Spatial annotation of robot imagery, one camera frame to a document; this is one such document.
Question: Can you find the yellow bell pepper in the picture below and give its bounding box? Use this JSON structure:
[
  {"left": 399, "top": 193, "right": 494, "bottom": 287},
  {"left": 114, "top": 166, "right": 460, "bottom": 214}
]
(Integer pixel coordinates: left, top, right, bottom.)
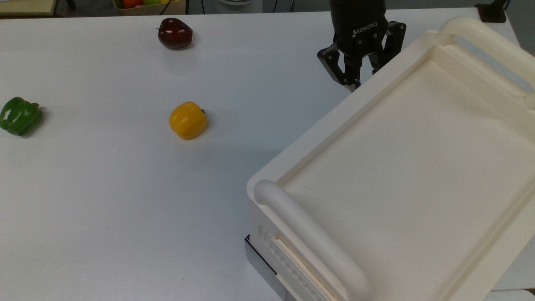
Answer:
[{"left": 169, "top": 102, "right": 207, "bottom": 140}]

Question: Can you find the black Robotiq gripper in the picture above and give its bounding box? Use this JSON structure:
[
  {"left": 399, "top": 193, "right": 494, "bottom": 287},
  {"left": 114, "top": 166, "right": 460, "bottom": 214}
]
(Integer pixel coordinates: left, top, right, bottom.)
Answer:
[{"left": 317, "top": 0, "right": 407, "bottom": 92}]

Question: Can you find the basket of fruit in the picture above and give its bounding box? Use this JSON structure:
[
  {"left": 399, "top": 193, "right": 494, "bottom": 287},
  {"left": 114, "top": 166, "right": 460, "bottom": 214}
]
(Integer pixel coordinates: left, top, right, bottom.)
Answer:
[{"left": 113, "top": 0, "right": 187, "bottom": 16}]

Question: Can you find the cream plastic cabinet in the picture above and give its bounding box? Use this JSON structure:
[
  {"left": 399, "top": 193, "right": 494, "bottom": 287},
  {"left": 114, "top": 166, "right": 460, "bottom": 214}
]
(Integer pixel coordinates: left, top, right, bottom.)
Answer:
[{"left": 247, "top": 17, "right": 535, "bottom": 301}]

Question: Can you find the tan wooden board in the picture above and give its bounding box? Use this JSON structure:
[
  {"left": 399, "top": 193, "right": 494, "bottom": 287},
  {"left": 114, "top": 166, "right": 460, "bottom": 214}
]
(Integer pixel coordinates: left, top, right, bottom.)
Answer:
[{"left": 0, "top": 0, "right": 59, "bottom": 17}]

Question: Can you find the black pole stand with clamp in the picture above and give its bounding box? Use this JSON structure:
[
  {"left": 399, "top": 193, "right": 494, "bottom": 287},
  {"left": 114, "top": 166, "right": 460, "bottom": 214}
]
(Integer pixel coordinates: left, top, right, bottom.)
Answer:
[{"left": 476, "top": 0, "right": 510, "bottom": 23}]

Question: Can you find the green bell pepper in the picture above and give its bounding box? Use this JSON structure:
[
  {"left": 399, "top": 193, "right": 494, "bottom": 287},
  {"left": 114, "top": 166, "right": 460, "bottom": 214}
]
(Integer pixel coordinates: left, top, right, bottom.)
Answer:
[{"left": 0, "top": 97, "right": 43, "bottom": 137}]

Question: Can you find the dark red apple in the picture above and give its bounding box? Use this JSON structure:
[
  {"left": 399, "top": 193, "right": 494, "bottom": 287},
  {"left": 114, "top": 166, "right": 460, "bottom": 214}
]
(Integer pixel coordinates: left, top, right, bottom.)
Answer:
[{"left": 158, "top": 18, "right": 194, "bottom": 51}]

